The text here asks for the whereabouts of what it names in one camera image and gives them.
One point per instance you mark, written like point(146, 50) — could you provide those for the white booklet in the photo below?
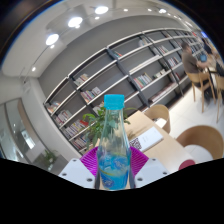
point(150, 137)

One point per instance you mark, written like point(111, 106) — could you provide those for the ceiling lights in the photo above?
point(75, 22)

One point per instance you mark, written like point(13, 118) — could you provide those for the grey bookshelf unit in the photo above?
point(100, 68)

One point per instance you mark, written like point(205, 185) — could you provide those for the clear bottle with blue cap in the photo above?
point(113, 166)

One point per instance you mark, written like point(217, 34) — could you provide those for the small green ledge plant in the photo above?
point(50, 156)

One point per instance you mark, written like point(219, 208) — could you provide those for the round-backed wooden chair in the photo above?
point(161, 111)
point(200, 135)

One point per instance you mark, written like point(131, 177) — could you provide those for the leafy potted plant, white pot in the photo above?
point(95, 125)

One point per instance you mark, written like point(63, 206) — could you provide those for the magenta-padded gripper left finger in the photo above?
point(78, 171)

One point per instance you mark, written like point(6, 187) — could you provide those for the person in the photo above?
point(190, 61)
point(210, 53)

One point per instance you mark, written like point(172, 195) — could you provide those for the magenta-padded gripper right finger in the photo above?
point(151, 171)

